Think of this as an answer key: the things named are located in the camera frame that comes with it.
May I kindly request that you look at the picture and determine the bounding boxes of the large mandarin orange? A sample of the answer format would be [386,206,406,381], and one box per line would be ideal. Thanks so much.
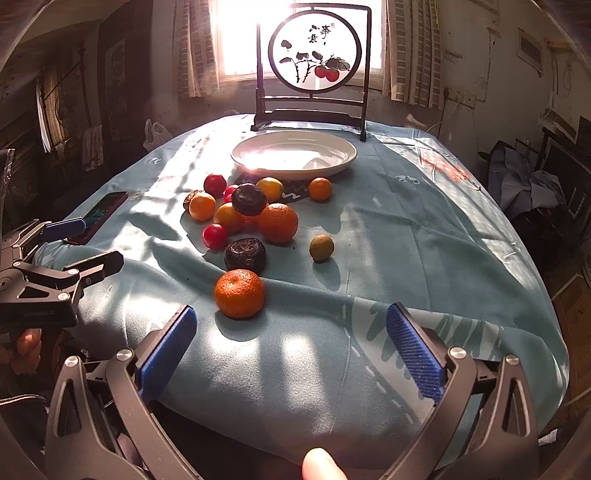
[213,269,266,320]

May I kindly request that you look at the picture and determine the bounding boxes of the small dark date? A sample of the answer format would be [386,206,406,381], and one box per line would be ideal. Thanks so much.
[183,190,201,213]

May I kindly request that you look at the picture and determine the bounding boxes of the dark wrinkled fruit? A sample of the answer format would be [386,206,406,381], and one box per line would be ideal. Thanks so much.
[224,237,266,275]

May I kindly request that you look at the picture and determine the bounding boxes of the red tomato back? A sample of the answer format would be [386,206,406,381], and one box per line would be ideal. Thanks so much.
[204,174,228,198]

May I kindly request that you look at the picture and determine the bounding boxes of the small green-yellow citrus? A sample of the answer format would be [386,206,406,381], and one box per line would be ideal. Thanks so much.
[308,234,335,262]

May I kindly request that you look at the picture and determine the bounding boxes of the small red tomato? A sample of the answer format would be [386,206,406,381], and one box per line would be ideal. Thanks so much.
[223,184,238,203]

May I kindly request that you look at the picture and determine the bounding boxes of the dark mangosteen fruit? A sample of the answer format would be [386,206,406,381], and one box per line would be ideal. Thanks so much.
[231,183,267,217]

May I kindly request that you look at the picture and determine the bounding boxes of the big orange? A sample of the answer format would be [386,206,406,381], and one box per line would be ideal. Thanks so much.
[256,203,298,244]

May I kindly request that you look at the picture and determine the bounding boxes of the yellow orange fruit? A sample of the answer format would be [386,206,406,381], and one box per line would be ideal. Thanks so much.
[256,177,283,203]

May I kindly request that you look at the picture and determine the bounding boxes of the small orange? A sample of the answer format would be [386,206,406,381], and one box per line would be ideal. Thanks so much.
[308,177,332,202]

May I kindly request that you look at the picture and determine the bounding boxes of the person's left hand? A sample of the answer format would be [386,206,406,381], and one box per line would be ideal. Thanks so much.
[1,328,42,375]

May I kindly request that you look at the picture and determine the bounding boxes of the person's right hand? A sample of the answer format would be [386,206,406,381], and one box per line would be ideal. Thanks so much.
[301,448,348,480]

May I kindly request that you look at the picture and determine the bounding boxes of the smartphone on table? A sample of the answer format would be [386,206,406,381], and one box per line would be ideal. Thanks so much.
[66,191,128,245]

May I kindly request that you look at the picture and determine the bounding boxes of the white plastic bag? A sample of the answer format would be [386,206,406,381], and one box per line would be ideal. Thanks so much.
[143,119,173,152]

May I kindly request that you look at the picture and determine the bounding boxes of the light blue tablecloth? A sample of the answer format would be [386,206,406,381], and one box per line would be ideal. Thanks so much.
[35,115,569,469]

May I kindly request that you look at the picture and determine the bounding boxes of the clutter pile of clothes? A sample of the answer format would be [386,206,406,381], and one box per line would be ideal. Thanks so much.
[478,140,567,224]

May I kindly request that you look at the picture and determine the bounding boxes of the left curtain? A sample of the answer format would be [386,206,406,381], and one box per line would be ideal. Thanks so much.
[173,0,219,99]

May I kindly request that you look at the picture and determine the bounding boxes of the curtain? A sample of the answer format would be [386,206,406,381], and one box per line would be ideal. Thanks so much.
[173,0,219,99]
[382,0,444,110]

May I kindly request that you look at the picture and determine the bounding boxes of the white oval plate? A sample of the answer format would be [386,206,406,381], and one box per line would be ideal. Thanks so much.
[231,130,358,180]

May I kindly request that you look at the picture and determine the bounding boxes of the decorative round screen stand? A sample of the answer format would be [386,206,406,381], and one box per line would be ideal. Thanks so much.
[250,2,373,141]

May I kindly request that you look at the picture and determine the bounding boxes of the right curtain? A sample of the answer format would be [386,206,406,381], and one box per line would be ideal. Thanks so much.
[382,0,444,110]

